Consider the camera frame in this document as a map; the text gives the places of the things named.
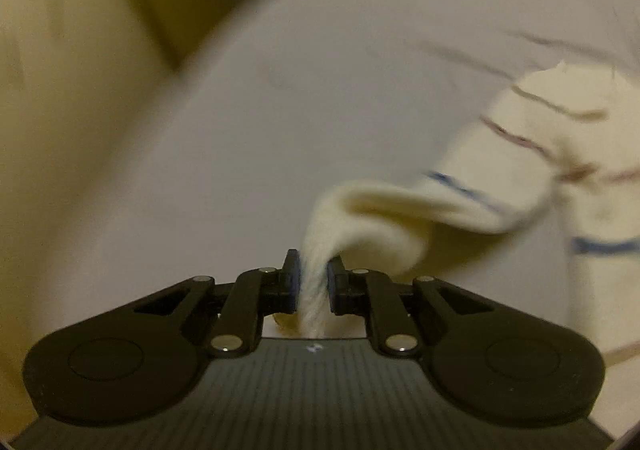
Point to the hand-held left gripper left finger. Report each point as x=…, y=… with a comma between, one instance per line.
x=293, y=280

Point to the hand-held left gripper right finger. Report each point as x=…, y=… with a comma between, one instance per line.
x=332, y=282

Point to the cream striped sweater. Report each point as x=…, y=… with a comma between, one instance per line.
x=395, y=212

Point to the pale bed sheet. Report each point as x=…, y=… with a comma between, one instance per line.
x=280, y=130

